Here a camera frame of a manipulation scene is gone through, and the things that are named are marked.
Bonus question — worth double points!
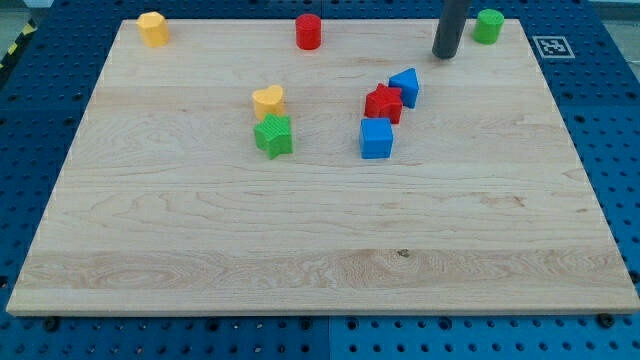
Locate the blue cube block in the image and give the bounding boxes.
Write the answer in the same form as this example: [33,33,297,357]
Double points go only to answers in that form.
[359,118,394,159]

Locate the green star block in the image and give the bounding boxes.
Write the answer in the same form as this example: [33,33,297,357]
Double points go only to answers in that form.
[254,113,293,159]

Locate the yellow heart block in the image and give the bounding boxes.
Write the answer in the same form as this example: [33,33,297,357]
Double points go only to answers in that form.
[252,85,286,121]

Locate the red star block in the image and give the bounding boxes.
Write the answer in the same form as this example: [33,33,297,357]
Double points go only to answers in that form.
[364,83,403,124]

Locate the blue triangular prism block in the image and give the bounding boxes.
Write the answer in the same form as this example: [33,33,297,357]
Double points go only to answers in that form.
[388,68,420,109]

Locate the red cylinder block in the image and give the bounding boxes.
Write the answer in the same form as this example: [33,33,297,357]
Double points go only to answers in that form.
[295,13,322,50]

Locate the light wooden board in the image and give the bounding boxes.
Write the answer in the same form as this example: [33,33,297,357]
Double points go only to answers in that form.
[7,19,639,317]

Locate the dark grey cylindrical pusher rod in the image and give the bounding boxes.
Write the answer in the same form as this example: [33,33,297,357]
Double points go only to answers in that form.
[432,0,472,59]

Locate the yellow hexagonal prism block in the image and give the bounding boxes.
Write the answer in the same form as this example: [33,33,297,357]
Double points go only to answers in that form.
[136,11,170,47]

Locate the green cylinder block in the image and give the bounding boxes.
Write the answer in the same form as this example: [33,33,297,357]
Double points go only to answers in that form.
[472,9,505,45]

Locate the black white fiducial marker tag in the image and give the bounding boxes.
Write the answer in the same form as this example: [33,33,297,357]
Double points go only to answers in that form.
[533,36,575,59]

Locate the black bolt front left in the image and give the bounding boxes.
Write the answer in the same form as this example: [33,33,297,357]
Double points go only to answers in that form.
[42,316,60,333]

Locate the black bolt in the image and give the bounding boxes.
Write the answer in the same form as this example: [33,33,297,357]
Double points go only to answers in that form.
[42,316,60,333]
[596,313,615,329]

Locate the black bolt front right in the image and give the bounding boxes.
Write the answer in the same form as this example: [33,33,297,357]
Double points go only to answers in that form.
[596,313,615,329]

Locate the yellow black hazard tape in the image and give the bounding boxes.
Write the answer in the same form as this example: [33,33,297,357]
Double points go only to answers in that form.
[1,18,38,71]

